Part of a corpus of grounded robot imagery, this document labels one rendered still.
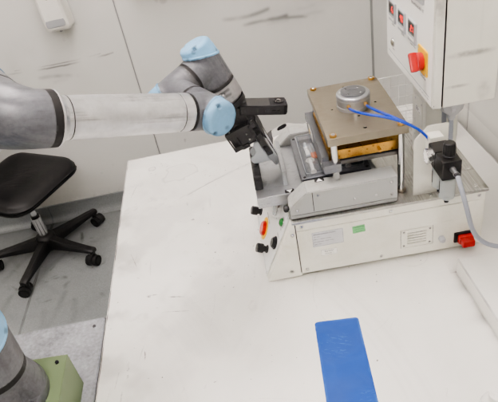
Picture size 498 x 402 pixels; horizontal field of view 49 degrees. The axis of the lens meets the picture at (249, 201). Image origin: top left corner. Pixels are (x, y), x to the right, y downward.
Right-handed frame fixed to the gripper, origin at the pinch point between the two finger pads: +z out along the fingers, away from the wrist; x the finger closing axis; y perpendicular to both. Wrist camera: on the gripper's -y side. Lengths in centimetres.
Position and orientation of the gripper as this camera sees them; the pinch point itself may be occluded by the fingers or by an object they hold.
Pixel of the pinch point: (277, 158)
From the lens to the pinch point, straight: 135.9
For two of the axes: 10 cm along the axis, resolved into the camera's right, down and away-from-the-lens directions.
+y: -8.7, 4.4, 2.3
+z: 4.9, 6.9, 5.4
